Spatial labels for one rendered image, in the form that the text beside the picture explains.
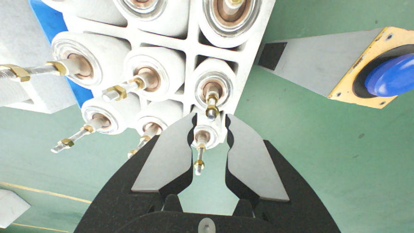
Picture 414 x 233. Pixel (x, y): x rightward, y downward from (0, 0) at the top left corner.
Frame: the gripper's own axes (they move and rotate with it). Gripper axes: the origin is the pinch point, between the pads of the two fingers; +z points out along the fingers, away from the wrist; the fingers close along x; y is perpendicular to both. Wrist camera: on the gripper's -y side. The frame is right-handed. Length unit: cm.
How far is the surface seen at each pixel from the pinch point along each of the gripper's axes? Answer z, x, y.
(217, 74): 9.4, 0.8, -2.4
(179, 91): 19.5, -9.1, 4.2
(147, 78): 7.9, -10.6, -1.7
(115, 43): 15.6, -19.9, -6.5
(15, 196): 34, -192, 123
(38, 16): 23.1, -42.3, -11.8
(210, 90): 7.3, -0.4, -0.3
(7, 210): 26, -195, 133
